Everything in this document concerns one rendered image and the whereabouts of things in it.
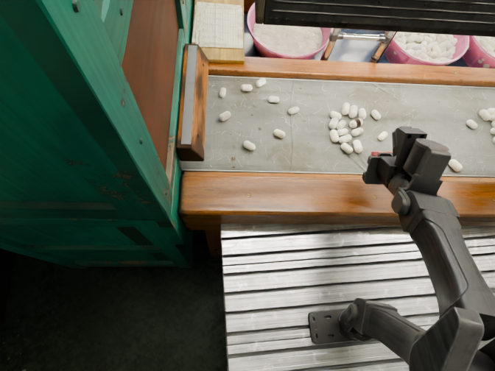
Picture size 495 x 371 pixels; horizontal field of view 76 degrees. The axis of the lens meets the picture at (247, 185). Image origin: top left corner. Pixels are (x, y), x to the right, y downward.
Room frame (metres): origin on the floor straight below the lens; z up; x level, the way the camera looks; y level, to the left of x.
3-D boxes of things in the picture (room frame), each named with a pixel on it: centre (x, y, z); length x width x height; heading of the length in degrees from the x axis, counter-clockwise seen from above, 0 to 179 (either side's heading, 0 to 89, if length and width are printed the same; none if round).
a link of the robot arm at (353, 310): (0.03, -0.31, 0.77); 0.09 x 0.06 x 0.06; 89
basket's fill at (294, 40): (0.84, -0.03, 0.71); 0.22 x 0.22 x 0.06
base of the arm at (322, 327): (0.02, -0.31, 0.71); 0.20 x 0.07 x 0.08; 105
